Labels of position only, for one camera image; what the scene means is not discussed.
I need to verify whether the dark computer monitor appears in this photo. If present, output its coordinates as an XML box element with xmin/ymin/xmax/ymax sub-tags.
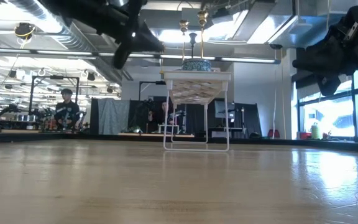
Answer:
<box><xmin>214</xmin><ymin>100</ymin><xmax>236</xmax><ymax>119</ymax></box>

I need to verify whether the green bottle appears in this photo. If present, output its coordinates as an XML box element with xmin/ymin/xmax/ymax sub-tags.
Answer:
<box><xmin>310</xmin><ymin>122</ymin><xmax>323</xmax><ymax>140</ymax></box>

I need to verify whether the white wire shelf rack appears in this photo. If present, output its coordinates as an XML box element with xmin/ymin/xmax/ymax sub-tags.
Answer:
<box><xmin>162</xmin><ymin>70</ymin><xmax>233</xmax><ymax>152</ymax></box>

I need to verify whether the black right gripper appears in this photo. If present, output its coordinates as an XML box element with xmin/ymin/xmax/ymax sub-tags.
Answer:
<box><xmin>291</xmin><ymin>24</ymin><xmax>346</xmax><ymax>97</ymax></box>

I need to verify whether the black table frame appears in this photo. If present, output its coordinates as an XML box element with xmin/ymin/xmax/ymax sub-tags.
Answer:
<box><xmin>0</xmin><ymin>131</ymin><xmax>358</xmax><ymax>153</ymax></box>

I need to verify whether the blue patterned candle tin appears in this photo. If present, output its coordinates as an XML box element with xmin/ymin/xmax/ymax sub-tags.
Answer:
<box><xmin>181</xmin><ymin>57</ymin><xmax>213</xmax><ymax>72</ymax></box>

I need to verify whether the grey hanging cloth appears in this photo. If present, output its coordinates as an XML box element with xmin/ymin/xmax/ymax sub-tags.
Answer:
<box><xmin>97</xmin><ymin>98</ymin><xmax>131</xmax><ymax>136</ymax></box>

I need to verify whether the seated person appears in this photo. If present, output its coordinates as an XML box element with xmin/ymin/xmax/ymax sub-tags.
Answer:
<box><xmin>149</xmin><ymin>100</ymin><xmax>171</xmax><ymax>134</ymax></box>

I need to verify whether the round black ceiling device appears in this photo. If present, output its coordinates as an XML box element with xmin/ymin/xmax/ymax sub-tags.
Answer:
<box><xmin>14</xmin><ymin>22</ymin><xmax>37</xmax><ymax>41</ymax></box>

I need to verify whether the black candlestick holder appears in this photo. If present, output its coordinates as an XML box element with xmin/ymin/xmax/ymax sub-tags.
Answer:
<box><xmin>188</xmin><ymin>32</ymin><xmax>198</xmax><ymax>60</ymax></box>

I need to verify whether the long ceiling light strip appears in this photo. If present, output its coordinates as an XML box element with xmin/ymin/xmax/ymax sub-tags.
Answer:
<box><xmin>0</xmin><ymin>47</ymin><xmax>282</xmax><ymax>65</ymax></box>

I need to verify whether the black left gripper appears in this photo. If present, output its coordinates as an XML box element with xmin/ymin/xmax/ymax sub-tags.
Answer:
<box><xmin>96</xmin><ymin>0</ymin><xmax>167</xmax><ymax>70</ymax></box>

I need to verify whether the black metal stand frame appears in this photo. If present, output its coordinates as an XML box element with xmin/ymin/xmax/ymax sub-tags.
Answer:
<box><xmin>27</xmin><ymin>75</ymin><xmax>81</xmax><ymax>119</ymax></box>

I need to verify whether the standing person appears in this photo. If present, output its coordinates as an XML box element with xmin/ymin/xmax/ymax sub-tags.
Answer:
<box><xmin>53</xmin><ymin>88</ymin><xmax>81</xmax><ymax>131</ymax></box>

